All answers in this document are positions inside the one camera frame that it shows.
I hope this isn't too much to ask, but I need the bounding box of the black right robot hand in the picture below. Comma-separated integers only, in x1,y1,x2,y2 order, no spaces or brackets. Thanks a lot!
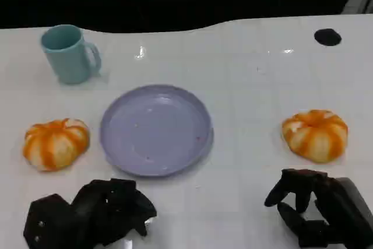
263,168,373,249

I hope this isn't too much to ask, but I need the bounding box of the pale green mug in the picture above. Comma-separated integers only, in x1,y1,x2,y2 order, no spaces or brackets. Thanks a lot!
40,24,102,85

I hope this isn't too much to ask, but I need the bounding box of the orange and white bread roll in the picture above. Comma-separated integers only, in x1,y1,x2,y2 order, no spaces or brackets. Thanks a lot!
281,109,349,164
22,118,90,173

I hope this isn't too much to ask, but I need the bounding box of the black table grommet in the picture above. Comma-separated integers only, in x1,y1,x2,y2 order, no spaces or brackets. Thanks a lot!
314,28,342,47

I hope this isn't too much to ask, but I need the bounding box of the lilac plate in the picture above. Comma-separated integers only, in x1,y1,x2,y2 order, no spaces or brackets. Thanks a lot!
100,84,215,177

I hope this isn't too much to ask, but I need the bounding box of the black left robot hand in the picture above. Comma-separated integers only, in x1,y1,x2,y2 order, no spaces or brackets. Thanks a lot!
23,177,158,249

